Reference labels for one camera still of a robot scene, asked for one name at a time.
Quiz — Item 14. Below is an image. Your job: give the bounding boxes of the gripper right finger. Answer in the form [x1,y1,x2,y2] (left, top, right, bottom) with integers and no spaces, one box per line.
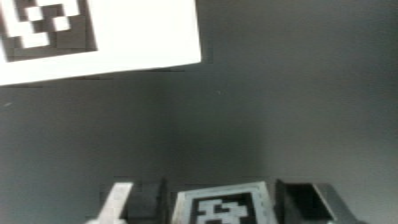
[273,180,367,224]

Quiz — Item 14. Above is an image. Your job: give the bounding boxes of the white chair leg tagged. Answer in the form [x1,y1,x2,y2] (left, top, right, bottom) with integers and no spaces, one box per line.
[170,182,277,224]

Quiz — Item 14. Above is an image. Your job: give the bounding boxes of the white marker base plate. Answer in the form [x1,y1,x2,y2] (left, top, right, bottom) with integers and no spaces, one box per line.
[0,0,200,86]

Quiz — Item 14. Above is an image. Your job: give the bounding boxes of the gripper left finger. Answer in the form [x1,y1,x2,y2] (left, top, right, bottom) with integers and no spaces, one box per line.
[85,179,168,224]

